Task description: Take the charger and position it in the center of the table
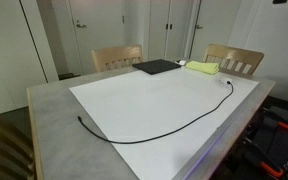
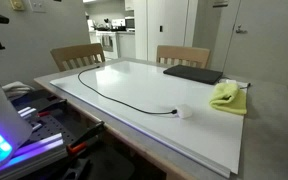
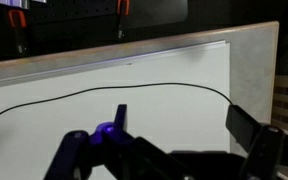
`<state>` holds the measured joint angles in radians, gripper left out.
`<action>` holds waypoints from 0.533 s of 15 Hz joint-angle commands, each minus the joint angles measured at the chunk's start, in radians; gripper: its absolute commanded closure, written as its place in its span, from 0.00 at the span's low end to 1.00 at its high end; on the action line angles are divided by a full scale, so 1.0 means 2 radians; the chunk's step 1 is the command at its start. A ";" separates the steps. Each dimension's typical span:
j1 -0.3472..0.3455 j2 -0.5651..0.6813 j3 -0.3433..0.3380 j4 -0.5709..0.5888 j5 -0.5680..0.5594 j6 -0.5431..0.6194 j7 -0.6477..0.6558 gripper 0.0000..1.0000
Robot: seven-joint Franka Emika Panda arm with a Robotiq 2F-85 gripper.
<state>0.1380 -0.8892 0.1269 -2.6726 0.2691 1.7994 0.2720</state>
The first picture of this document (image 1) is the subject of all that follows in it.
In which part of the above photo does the silver door handle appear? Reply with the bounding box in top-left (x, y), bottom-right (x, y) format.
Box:
top-left (76, 21), bottom-right (87, 28)

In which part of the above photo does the black laptop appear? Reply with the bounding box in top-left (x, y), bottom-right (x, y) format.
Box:
top-left (133, 59), bottom-right (180, 75)

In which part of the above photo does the wooden chair far left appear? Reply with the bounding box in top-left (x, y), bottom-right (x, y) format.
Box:
top-left (91, 45), bottom-right (143, 72)

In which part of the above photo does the yellow-green folded cloth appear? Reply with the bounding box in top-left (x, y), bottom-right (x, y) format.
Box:
top-left (185, 61), bottom-right (219, 75)

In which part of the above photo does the white charger block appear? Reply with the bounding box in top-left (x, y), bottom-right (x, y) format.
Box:
top-left (220, 77), bottom-right (232, 84)

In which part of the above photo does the wooden chair near corner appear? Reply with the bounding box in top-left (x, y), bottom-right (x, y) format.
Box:
top-left (0, 115), bottom-right (36, 180)

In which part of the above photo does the large white board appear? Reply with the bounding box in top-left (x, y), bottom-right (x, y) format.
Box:
top-left (70, 67), bottom-right (258, 180)

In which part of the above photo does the wooden chair far right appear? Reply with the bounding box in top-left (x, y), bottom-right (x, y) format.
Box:
top-left (203, 44), bottom-right (264, 77)

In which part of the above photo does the orange black clamp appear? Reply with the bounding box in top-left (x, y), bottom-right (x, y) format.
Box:
top-left (244, 138), bottom-right (284, 178)

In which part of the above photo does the small white adapter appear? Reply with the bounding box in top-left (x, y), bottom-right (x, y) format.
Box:
top-left (176, 60), bottom-right (187, 66)

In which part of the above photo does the black charger cable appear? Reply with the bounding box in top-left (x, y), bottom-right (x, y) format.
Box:
top-left (77, 80), bottom-right (235, 145)

